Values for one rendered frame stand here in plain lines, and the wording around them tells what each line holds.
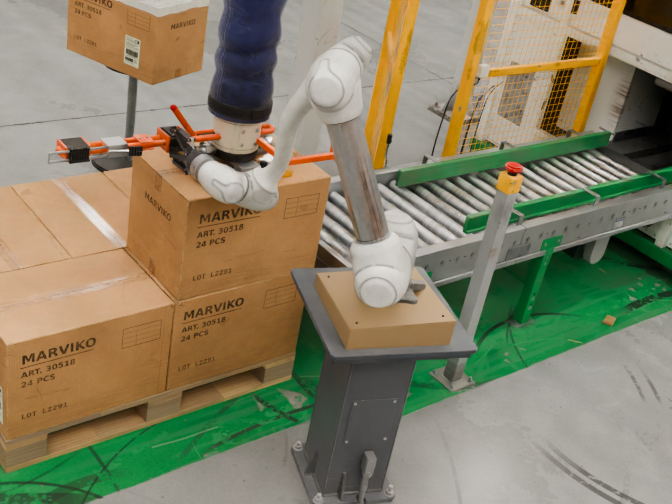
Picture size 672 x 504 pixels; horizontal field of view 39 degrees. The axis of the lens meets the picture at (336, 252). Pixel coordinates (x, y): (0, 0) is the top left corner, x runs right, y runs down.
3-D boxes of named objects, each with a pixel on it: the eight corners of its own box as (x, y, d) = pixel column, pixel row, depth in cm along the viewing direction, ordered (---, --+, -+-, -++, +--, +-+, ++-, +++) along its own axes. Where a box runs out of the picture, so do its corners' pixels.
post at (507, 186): (452, 371, 418) (511, 169, 369) (462, 380, 414) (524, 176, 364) (441, 375, 414) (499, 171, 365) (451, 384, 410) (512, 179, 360)
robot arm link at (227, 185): (189, 183, 300) (219, 193, 310) (215, 205, 291) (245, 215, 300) (205, 154, 298) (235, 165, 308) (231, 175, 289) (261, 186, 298)
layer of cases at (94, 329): (175, 235, 450) (183, 159, 430) (295, 351, 387) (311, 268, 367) (-89, 288, 378) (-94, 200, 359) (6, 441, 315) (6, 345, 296)
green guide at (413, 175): (593, 138, 543) (598, 124, 538) (607, 146, 536) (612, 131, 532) (383, 178, 447) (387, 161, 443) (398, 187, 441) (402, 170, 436)
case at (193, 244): (258, 220, 393) (272, 132, 373) (314, 268, 367) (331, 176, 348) (126, 245, 357) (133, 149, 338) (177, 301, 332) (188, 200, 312)
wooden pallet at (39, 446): (172, 260, 457) (175, 234, 450) (291, 379, 394) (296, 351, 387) (-88, 317, 386) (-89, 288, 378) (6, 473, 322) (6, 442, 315)
